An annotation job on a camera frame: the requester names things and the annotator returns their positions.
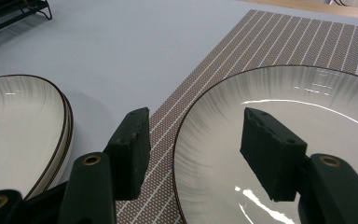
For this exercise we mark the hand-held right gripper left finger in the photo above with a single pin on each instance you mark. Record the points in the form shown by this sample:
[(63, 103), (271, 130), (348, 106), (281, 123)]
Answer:
[(130, 161)]

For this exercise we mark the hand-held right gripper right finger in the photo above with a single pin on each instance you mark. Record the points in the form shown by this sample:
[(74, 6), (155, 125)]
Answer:
[(270, 155)]

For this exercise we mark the green bowl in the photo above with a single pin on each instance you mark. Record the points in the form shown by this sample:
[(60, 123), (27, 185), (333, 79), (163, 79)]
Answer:
[(214, 155)]

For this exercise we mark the white plate with dark rim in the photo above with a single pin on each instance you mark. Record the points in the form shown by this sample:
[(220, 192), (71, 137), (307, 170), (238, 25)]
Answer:
[(12, 130), (65, 158)]

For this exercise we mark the striped brown placemat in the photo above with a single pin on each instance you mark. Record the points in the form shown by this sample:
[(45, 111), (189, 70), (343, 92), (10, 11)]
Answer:
[(261, 40)]

